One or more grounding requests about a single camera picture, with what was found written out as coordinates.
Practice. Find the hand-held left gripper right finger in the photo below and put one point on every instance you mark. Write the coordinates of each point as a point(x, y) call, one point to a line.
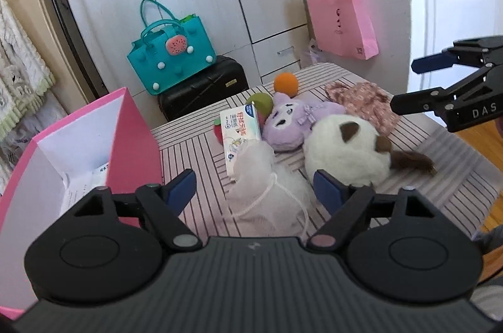
point(328, 191)

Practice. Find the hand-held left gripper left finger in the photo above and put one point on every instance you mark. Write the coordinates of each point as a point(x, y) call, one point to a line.
point(182, 188)

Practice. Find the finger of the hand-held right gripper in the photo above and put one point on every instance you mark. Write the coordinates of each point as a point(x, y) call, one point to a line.
point(432, 63)
point(416, 102)

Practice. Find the white cat plush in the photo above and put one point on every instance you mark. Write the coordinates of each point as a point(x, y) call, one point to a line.
point(342, 156)

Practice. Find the pink floral cloth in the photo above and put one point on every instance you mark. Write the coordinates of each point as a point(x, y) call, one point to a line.
point(365, 101)

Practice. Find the pink storage box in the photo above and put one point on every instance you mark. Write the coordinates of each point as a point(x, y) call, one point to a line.
point(135, 144)

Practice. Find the purple plush toy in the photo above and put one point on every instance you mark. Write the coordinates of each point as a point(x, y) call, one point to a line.
point(287, 125)

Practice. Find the white tissue packet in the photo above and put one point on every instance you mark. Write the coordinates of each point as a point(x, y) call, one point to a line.
point(239, 128)

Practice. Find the orange plush ball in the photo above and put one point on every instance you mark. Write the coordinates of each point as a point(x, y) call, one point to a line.
point(286, 83)

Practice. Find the striped tablecloth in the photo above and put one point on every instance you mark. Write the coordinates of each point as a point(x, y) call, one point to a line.
point(196, 152)

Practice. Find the red strawberry plush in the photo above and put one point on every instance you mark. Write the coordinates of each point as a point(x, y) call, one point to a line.
point(218, 132)

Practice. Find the pink paper gift bag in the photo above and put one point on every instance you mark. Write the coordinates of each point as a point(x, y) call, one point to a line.
point(342, 26)

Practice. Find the black suitcase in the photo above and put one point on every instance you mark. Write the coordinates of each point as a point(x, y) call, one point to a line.
point(204, 89)

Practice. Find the white paper sheets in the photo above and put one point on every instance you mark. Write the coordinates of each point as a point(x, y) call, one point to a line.
point(78, 191)

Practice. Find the green plush ball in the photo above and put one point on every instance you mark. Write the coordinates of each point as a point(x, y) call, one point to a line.
point(262, 103)

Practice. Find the white plastic bag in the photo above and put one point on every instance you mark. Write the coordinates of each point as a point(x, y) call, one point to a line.
point(314, 52)

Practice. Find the teal felt tote bag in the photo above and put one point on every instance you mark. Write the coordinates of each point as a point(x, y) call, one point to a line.
point(177, 62)

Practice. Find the black clothes rack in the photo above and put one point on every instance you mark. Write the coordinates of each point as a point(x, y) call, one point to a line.
point(74, 42)

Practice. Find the white green knit cardigan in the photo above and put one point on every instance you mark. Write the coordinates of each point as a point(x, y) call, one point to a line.
point(15, 81)

